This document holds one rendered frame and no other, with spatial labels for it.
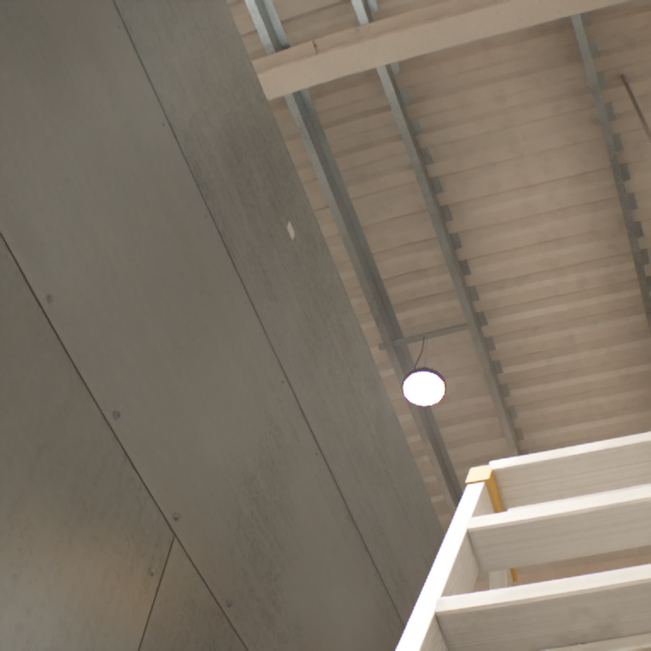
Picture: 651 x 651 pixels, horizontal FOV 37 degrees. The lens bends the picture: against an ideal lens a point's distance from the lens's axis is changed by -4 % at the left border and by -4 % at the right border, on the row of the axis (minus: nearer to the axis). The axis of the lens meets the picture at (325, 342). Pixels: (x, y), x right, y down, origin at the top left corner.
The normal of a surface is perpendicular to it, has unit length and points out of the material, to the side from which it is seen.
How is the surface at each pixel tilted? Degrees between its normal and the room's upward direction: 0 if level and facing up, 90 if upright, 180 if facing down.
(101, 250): 90
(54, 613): 90
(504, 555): 180
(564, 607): 180
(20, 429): 90
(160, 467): 90
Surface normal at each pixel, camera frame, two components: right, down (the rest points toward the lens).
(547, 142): -0.17, 0.57
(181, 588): 0.93, -0.23
